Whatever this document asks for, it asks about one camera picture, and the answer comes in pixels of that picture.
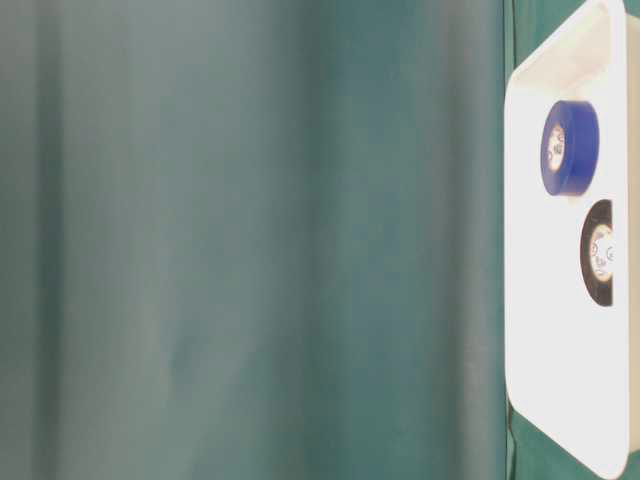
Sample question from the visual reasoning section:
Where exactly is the black tape roll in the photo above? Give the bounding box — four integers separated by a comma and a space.
580, 199, 614, 307

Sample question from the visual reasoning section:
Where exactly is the green table cloth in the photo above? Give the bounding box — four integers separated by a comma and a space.
1, 1, 589, 479

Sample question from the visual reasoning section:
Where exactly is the blue tape roll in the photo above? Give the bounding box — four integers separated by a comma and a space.
540, 100, 599, 196

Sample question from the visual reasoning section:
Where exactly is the white plastic tray case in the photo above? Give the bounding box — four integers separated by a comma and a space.
504, 1, 639, 479

